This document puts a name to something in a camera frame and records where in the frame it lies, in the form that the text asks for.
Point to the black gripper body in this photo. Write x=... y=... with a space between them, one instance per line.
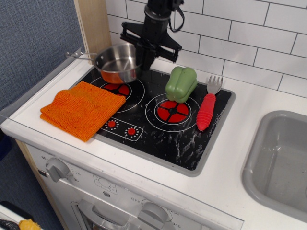
x=152 y=33

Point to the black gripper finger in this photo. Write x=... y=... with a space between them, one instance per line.
x=148 y=55
x=139 y=54

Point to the stainless steel pot with handle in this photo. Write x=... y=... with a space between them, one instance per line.
x=116 y=64

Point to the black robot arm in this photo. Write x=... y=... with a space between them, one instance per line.
x=161 y=7

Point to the green toy bell pepper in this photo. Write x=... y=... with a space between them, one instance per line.
x=181 y=84

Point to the black toy stove top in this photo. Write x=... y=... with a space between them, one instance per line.
x=154 y=128

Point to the folded orange cloth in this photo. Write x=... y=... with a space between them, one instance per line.
x=82 y=110

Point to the grey timer knob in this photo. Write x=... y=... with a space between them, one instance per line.
x=56 y=169

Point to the grey oven knob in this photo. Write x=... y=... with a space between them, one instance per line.
x=153 y=215

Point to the grey sink basin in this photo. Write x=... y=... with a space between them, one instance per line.
x=275 y=173

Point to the yellow object at bottom left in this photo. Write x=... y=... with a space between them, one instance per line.
x=28 y=224

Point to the wooden side post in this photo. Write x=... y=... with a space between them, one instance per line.
x=94 y=25

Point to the fork with red handle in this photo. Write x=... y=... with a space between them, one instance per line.
x=205 y=113

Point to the silver oven door handle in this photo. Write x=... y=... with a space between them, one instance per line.
x=94 y=221

